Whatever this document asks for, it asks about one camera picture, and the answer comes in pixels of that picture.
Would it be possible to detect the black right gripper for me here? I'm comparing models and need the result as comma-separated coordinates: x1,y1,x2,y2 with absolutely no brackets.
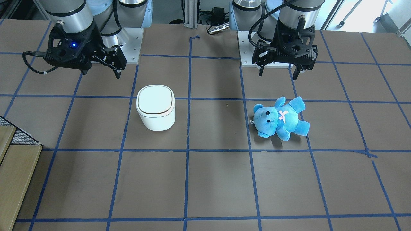
43,22,127,79

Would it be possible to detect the blue teddy bear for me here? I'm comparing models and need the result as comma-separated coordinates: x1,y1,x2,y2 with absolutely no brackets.
251,96,310,141

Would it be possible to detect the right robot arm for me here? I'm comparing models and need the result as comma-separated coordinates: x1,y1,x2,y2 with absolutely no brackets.
22,0,153,78

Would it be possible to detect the wooden box with grid cloth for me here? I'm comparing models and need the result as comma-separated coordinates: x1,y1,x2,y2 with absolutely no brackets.
0,116,43,231

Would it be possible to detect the white trash can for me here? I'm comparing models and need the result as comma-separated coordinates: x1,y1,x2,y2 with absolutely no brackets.
136,85,176,131

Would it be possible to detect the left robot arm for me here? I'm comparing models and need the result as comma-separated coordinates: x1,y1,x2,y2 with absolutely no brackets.
229,0,324,80

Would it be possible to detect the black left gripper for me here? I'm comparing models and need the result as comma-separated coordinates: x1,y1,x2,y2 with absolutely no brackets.
252,21,318,81

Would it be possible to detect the aluminium frame post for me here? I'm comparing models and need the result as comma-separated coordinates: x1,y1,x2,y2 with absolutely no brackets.
183,0,198,29

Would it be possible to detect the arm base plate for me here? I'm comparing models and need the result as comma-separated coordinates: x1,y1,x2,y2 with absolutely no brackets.
102,28,144,64
237,30,294,69

